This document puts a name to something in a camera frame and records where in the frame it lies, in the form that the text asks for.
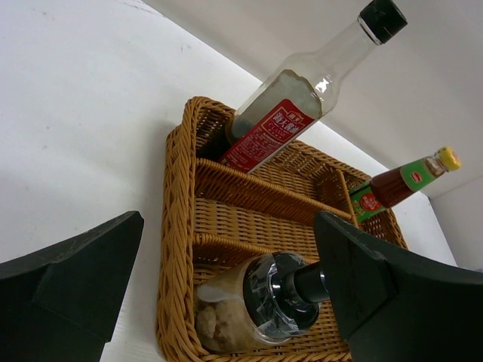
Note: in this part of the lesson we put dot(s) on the brown wicker divided basket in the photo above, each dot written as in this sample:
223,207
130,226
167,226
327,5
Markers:
215,217

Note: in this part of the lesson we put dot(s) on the clear bottle red label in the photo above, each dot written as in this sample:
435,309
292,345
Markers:
304,88

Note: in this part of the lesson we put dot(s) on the glass jar black grinder top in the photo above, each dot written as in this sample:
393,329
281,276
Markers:
262,302

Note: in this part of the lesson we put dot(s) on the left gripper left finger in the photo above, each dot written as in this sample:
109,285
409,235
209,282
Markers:
61,303

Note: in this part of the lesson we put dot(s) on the red sauce bottle yellow cap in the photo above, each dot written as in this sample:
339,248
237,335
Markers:
390,188

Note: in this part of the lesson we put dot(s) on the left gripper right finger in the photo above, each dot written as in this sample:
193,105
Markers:
394,305

